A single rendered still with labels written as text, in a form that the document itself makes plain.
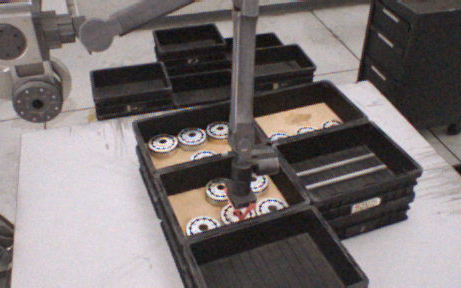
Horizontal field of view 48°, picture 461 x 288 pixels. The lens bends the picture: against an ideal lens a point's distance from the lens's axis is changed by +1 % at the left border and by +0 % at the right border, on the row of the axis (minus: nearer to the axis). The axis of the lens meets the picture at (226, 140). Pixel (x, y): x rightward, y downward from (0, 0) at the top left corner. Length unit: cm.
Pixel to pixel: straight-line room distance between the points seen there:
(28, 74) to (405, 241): 129
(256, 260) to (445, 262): 62
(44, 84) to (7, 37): 36
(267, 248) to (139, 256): 42
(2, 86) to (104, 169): 51
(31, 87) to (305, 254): 93
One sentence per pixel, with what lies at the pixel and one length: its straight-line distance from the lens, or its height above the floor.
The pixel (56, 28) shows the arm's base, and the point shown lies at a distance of 127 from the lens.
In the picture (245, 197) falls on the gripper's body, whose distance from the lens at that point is 145.
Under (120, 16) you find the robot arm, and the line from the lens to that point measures 128.
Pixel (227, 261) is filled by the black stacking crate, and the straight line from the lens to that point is 149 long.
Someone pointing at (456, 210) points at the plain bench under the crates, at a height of 70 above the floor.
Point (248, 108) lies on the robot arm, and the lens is 136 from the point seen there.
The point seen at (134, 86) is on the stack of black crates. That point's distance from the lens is 290.
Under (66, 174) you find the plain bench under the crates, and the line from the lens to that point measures 204.
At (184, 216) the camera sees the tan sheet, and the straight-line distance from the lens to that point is 161.
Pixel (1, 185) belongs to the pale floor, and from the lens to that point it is 320.
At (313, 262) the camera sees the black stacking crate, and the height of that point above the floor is 83.
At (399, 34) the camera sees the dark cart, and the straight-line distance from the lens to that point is 304.
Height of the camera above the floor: 198
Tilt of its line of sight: 38 degrees down
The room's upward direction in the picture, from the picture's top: straight up
